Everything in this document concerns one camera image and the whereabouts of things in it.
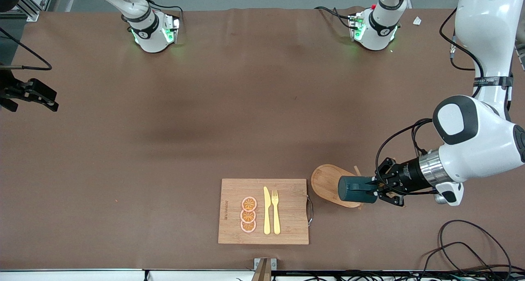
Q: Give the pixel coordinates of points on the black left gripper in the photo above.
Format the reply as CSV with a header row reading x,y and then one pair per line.
x,y
408,175

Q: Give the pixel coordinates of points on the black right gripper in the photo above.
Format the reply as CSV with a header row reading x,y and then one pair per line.
x,y
9,90

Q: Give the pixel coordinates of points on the dark green cup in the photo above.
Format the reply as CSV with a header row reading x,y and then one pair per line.
x,y
352,189

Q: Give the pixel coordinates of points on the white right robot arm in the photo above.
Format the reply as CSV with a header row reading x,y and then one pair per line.
x,y
149,35

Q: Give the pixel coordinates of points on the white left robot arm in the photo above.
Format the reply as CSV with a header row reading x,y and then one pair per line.
x,y
484,141

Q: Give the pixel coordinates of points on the wooden mug rack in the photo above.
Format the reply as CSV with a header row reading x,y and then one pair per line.
x,y
326,182

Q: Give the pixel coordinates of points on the bamboo cutting board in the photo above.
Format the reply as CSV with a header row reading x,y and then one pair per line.
x,y
287,215

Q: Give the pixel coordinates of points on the yellow plastic fork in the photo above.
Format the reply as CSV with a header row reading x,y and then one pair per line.
x,y
276,219

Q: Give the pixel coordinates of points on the yellow plastic knife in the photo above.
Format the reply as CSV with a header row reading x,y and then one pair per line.
x,y
267,215

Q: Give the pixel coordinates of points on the brown table cover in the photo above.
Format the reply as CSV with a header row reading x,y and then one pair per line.
x,y
262,141

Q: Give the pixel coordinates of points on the toy orange slice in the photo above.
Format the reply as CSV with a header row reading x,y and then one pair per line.
x,y
247,216
248,227
249,204

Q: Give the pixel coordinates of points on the small white paper scrap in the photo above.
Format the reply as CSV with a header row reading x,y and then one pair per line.
x,y
417,21

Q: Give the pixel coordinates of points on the aluminium frame profile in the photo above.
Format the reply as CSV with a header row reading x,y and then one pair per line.
x,y
28,10

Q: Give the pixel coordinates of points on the metal clamp bracket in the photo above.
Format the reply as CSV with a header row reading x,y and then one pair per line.
x,y
264,270

